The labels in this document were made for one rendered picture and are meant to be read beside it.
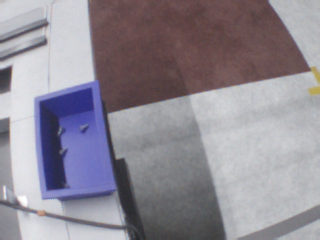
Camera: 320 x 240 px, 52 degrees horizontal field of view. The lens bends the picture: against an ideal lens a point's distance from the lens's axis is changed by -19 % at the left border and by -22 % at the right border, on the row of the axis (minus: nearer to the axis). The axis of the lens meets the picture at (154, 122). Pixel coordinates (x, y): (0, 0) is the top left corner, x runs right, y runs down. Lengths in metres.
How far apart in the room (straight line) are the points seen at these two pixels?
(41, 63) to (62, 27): 0.13
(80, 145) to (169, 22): 1.44
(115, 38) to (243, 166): 0.97
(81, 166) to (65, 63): 0.28
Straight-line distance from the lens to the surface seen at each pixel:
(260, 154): 1.73
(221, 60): 1.98
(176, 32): 2.09
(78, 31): 1.01
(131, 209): 1.18
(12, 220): 0.88
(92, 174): 0.77
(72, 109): 0.83
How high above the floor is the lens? 1.54
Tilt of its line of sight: 60 degrees down
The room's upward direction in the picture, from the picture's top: 6 degrees counter-clockwise
